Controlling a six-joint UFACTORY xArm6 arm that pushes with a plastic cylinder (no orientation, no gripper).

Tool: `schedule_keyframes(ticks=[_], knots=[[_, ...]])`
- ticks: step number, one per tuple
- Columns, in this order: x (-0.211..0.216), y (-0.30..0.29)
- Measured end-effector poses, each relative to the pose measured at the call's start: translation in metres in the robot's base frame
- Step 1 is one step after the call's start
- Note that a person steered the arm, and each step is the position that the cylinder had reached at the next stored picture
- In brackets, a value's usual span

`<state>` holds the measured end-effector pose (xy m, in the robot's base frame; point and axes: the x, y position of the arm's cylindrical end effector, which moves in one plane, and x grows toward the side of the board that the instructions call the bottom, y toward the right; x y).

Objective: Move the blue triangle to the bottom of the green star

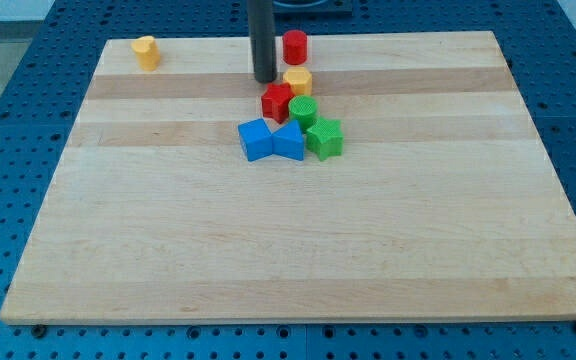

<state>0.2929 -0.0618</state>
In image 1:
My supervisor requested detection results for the blue triangle block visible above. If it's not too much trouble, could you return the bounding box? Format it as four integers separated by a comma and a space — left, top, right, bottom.
272, 120, 305, 161

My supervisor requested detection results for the green star block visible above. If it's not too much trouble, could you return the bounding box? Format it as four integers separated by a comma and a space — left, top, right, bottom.
306, 117, 344, 161

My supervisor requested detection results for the red star block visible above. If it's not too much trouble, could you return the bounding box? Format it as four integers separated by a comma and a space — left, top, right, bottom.
261, 83, 294, 124

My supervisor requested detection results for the blue cube block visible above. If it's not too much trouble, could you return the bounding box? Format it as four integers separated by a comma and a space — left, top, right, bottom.
237, 118, 273, 162

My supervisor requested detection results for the green cylinder block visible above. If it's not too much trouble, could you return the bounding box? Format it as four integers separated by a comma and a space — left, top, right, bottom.
288, 95, 318, 133

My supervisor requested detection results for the yellow hexagon block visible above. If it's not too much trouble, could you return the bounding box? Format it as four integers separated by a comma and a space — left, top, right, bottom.
282, 66, 313, 96

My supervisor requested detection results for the red cylinder block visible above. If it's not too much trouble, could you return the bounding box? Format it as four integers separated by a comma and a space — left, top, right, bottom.
282, 30, 308, 65

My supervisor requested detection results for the light wooden board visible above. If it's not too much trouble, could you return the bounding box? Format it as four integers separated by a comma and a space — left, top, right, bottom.
0, 31, 576, 325

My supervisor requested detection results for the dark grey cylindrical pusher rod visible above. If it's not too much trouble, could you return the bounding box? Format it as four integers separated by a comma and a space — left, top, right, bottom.
246, 0, 277, 84

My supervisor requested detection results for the yellow heart block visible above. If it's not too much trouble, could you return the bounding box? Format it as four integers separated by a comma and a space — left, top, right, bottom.
131, 35, 160, 71

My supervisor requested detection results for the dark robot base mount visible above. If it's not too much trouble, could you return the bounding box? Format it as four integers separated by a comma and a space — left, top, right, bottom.
273, 0, 354, 15

